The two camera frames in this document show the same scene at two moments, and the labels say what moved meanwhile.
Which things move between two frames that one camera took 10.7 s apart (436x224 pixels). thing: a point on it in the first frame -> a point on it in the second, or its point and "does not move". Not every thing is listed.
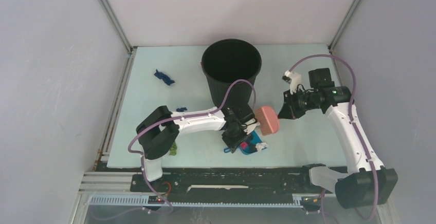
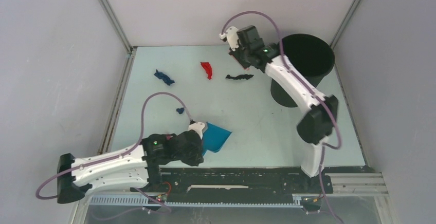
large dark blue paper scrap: (165, 78) does not move
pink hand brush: (268, 119) -> (241, 60)
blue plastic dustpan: (255, 140) -> (214, 137)
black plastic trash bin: (225, 61) -> (311, 56)
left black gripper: (232, 143) -> (196, 159)
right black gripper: (288, 110) -> (239, 47)
